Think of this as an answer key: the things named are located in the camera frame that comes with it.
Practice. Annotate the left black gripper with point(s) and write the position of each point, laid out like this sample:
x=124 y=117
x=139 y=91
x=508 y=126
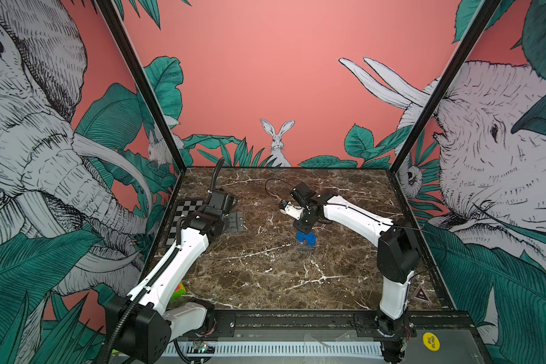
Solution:
x=236 y=224

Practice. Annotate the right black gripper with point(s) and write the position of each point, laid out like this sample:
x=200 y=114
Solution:
x=296 y=224

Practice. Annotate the long blue lego brick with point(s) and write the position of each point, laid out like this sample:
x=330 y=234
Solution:
x=308 y=239

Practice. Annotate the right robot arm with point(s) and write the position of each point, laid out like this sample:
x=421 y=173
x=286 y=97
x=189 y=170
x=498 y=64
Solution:
x=398 y=251

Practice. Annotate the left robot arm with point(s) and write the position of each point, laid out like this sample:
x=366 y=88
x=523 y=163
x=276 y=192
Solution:
x=140 y=324

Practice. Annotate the checkerboard calibration board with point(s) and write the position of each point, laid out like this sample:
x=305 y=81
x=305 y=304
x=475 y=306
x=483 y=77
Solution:
x=183 y=208

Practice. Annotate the small green circuit board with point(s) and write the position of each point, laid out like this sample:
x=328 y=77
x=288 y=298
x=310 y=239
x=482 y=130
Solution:
x=202 y=348

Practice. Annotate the warning triangle sticker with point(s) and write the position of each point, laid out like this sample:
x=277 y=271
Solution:
x=420 y=295

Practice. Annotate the yellow round sticker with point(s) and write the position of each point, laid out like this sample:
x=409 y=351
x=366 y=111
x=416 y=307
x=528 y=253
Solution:
x=431 y=341

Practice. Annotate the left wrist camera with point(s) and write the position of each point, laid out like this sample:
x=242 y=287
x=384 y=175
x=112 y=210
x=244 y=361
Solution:
x=219 y=203

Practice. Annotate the black front frame rail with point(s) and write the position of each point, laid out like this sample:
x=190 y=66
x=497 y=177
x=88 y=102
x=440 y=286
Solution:
x=366 y=323

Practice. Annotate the white slotted cable duct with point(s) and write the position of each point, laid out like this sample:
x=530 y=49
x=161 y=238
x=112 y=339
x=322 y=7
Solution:
x=363 y=349

